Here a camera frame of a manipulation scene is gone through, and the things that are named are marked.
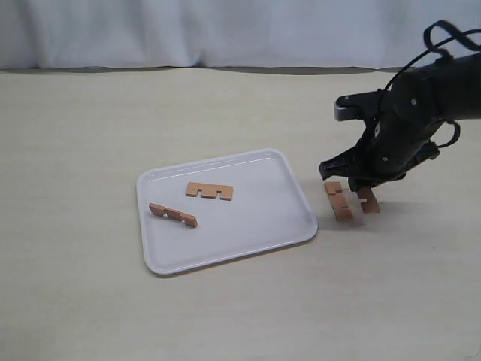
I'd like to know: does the white backdrop cloth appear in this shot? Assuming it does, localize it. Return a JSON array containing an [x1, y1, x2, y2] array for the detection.
[[1, 1, 480, 69]]

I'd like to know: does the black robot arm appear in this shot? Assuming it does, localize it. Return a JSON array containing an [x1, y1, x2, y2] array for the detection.
[[319, 54, 480, 191]]

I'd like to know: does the white plastic tray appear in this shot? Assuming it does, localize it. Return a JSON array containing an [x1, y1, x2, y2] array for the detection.
[[136, 149, 318, 276]]

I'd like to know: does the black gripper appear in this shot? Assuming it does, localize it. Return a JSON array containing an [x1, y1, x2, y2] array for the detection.
[[319, 65, 461, 192]]

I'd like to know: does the black cable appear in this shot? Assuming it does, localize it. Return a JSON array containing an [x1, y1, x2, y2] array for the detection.
[[375, 20, 481, 147]]

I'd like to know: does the wooden notched piece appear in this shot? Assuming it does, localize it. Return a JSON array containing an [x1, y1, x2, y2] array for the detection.
[[324, 181, 354, 222], [185, 182, 234, 201], [148, 203, 198, 228], [356, 187, 381, 214]]

